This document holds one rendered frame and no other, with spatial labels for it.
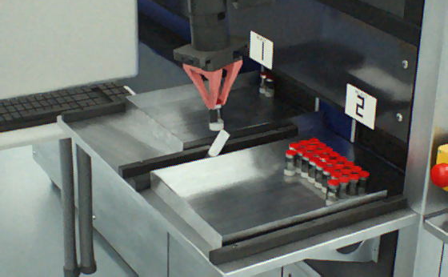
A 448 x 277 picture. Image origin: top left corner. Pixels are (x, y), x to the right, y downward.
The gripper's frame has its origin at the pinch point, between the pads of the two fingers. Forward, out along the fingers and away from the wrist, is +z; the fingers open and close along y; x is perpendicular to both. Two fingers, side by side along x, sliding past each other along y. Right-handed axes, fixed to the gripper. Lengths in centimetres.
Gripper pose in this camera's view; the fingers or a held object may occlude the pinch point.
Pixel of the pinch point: (215, 101)
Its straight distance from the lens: 148.3
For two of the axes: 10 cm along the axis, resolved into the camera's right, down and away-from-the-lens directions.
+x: -7.1, -2.4, 6.6
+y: 7.0, -3.3, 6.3
